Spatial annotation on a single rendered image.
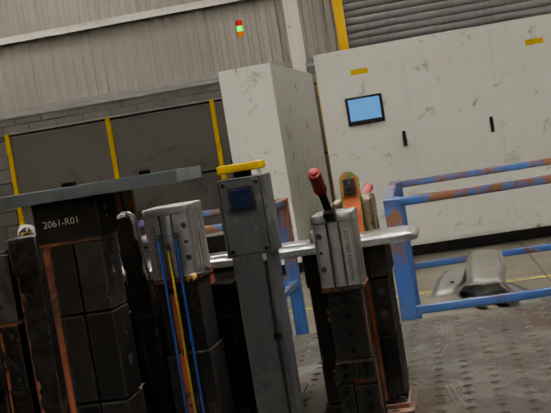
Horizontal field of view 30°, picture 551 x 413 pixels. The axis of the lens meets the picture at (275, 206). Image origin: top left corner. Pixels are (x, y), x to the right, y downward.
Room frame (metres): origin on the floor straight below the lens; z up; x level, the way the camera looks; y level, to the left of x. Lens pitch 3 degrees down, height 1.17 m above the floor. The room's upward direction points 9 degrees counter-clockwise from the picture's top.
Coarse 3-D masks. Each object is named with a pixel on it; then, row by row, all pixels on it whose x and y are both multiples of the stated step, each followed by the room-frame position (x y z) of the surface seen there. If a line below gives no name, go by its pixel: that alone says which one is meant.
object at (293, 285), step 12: (276, 204) 4.53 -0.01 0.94; (288, 204) 4.81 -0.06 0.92; (204, 216) 4.87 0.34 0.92; (288, 216) 4.77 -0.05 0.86; (216, 228) 3.67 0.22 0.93; (288, 228) 4.77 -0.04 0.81; (144, 240) 3.72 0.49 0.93; (288, 240) 4.78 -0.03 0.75; (288, 264) 4.78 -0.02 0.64; (288, 276) 4.60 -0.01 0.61; (288, 288) 4.50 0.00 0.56; (300, 288) 4.78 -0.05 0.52; (300, 300) 4.77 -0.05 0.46; (300, 312) 4.78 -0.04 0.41; (300, 324) 4.71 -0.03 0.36
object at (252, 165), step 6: (246, 162) 1.45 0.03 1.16; (252, 162) 1.45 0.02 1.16; (258, 162) 1.45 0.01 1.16; (264, 162) 1.50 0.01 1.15; (216, 168) 1.45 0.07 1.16; (222, 168) 1.45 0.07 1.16; (228, 168) 1.45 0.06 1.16; (234, 168) 1.45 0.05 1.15; (240, 168) 1.45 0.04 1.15; (246, 168) 1.45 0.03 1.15; (252, 168) 1.45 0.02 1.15; (258, 168) 1.45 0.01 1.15; (222, 174) 1.45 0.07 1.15; (234, 174) 1.47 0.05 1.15; (240, 174) 1.47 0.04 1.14; (246, 174) 1.47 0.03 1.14
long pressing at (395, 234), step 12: (384, 228) 1.85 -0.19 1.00; (396, 228) 1.82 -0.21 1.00; (408, 228) 1.78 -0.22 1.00; (300, 240) 1.88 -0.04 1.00; (372, 240) 1.69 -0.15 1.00; (384, 240) 1.69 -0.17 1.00; (396, 240) 1.68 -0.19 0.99; (408, 240) 1.69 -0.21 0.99; (216, 252) 1.91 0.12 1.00; (288, 252) 1.71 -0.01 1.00; (300, 252) 1.71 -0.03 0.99; (312, 252) 1.71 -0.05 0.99; (216, 264) 1.74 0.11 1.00; (228, 264) 1.73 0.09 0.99
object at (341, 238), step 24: (312, 216) 1.59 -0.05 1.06; (336, 216) 1.59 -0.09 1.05; (336, 240) 1.58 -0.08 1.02; (360, 240) 1.65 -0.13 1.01; (336, 264) 1.59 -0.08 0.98; (360, 264) 1.59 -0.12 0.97; (336, 288) 1.59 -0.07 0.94; (360, 288) 1.59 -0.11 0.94; (336, 312) 1.60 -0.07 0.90; (360, 312) 1.59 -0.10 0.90; (336, 336) 1.60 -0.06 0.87; (360, 336) 1.59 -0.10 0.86; (336, 360) 1.62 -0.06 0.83; (360, 360) 1.59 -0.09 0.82; (360, 384) 1.60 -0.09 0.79; (360, 408) 1.59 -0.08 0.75; (384, 408) 1.62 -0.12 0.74
